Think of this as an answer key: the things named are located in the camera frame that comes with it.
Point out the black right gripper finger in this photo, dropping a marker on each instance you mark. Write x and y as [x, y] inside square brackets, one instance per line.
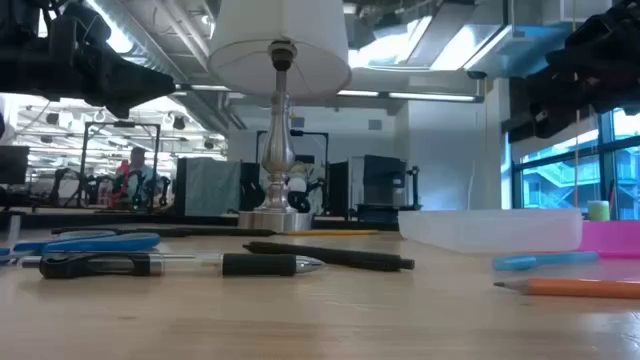
[555, 120]

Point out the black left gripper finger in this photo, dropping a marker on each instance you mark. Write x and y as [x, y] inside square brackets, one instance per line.
[140, 87]

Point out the blue pen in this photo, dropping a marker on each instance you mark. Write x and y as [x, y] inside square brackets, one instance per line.
[545, 260]

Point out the thin black marker pen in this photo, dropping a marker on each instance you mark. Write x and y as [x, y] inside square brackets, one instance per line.
[210, 232]

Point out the yellow-orange wooden pencil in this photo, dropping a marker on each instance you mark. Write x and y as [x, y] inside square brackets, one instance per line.
[575, 288]

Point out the clear gel pen black grip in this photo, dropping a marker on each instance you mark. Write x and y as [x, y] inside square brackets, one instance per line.
[255, 265]

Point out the yellow wooden pencil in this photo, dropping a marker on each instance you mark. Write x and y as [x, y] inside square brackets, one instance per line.
[330, 232]

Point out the matte black pen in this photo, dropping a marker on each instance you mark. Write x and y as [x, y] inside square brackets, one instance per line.
[340, 256]

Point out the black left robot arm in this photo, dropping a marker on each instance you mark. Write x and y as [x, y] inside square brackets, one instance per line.
[15, 20]

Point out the grey-green panel box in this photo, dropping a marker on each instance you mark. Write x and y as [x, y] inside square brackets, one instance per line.
[210, 187]

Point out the clear plastic supply box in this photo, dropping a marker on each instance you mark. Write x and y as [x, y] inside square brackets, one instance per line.
[490, 230]

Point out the person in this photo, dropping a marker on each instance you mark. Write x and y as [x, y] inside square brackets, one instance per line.
[139, 170]

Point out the small pale green cylinder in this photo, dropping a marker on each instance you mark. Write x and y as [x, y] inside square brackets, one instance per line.
[598, 211]

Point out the ceiling strip light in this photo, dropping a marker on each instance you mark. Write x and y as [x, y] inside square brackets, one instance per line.
[430, 96]

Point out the pink plastic bin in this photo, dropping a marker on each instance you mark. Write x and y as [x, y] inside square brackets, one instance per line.
[612, 237]

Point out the silver table lamp white shade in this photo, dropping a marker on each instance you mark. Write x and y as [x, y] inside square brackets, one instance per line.
[277, 150]

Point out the black slim stand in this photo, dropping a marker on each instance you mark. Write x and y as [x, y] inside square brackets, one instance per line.
[414, 185]

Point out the black and white machine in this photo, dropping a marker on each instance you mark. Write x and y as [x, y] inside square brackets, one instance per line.
[382, 180]

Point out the black cabinet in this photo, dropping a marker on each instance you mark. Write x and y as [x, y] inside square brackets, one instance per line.
[339, 190]

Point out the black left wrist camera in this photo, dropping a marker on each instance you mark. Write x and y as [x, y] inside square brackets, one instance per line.
[80, 25]

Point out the ceiling security camera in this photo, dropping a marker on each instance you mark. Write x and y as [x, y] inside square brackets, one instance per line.
[476, 75]

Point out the grey metal post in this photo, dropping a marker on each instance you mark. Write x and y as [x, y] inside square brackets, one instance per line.
[14, 230]

